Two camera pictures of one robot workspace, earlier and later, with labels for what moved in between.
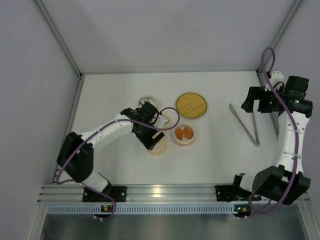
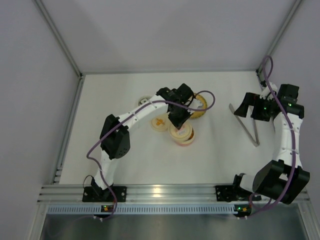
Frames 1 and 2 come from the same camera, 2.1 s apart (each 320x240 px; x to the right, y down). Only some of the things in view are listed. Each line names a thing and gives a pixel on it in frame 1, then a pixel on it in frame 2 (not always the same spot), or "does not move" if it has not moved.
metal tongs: x=256 y=143 does not move
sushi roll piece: x=143 y=100 does not move
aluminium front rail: x=71 y=194 does not move
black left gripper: x=153 y=139 → x=180 y=115
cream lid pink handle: x=159 y=148 → x=183 y=134
